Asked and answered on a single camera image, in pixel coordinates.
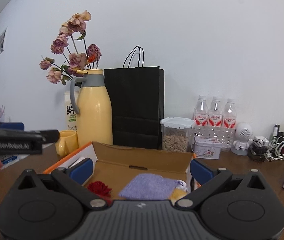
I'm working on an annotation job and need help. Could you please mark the tangled black and white cables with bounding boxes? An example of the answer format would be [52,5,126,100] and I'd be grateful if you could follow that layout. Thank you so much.
[247,129,284,162]

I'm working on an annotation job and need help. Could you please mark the clear seed storage container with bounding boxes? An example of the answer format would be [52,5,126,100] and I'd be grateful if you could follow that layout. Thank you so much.
[160,117,195,152]

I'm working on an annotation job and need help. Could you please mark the yellow ceramic mug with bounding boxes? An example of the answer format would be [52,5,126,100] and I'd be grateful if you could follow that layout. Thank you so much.
[55,130,78,157]

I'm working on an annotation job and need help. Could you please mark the yellow plush toy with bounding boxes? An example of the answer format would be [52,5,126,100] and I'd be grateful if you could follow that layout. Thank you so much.
[169,180,188,205]

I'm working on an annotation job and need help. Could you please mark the orange cardboard box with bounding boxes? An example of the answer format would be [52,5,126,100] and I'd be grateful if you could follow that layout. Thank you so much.
[43,142,200,199]

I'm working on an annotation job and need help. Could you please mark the yellow thermos jug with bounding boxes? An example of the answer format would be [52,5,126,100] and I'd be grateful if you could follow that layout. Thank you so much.
[70,69,113,147]

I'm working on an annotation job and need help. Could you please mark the water bottle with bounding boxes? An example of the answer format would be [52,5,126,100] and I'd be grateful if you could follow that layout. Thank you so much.
[221,99,237,152]
[192,95,208,137]
[208,96,223,139]

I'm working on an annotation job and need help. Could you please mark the right water bottle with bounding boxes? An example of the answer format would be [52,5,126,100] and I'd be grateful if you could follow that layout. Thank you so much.
[221,99,237,152]

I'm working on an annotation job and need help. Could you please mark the left water bottle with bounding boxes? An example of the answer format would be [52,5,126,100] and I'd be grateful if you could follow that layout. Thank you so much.
[192,95,208,137]

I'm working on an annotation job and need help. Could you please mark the dried pink rose bouquet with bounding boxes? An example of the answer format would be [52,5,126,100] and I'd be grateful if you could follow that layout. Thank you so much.
[39,11,102,85]

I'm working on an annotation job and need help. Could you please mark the red artificial flower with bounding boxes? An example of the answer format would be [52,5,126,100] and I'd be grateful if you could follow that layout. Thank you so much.
[86,181,112,199]

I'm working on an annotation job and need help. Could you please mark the white astronaut figurine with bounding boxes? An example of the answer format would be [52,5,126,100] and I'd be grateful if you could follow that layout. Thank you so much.
[231,122,253,156]

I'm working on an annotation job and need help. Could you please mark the purple folded cloth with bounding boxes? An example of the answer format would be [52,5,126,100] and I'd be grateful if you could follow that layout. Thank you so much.
[118,173,179,200]

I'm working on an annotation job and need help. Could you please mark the white milk carton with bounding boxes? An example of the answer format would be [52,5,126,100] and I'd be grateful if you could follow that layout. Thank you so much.
[64,91,77,131]

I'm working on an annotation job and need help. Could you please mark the black paper shopping bag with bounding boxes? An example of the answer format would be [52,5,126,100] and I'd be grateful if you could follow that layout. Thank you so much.
[104,46,164,150]

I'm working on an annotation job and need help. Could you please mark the middle water bottle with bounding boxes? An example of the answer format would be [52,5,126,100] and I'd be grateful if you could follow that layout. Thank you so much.
[208,96,223,139]

